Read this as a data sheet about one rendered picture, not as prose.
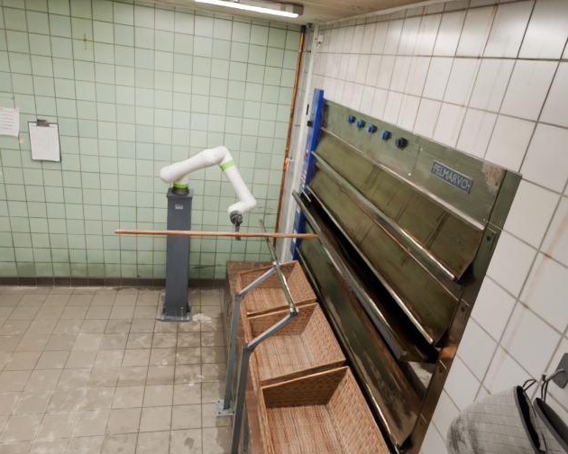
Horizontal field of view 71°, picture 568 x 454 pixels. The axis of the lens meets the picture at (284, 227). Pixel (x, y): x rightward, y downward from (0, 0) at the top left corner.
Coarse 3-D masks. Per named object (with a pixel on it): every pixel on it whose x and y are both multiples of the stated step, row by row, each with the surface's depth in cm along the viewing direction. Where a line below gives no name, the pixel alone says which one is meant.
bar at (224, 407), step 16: (272, 256) 250; (272, 272) 243; (288, 288) 216; (240, 304) 246; (288, 320) 200; (240, 368) 206; (240, 384) 209; (224, 400) 276; (240, 400) 214; (240, 416) 219; (240, 432) 224
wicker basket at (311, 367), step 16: (256, 320) 261; (304, 320) 269; (320, 320) 255; (256, 336) 266; (272, 336) 269; (288, 336) 271; (304, 336) 269; (256, 352) 252; (272, 352) 254; (288, 352) 256; (304, 352) 258; (320, 352) 244; (336, 352) 227; (256, 368) 219; (272, 368) 241; (288, 368) 242; (304, 368) 215; (320, 368) 217; (256, 384) 220; (256, 400) 216
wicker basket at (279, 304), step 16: (240, 272) 312; (256, 272) 315; (288, 272) 322; (240, 288) 297; (256, 288) 321; (272, 288) 325; (304, 288) 292; (256, 304) 300; (272, 304) 304; (288, 304) 268; (304, 304) 271; (272, 320) 271
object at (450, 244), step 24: (336, 144) 259; (336, 168) 245; (360, 168) 218; (360, 192) 206; (384, 192) 188; (408, 192) 171; (384, 216) 177; (408, 216) 165; (432, 216) 153; (408, 240) 157; (432, 240) 148; (456, 240) 137; (456, 264) 133
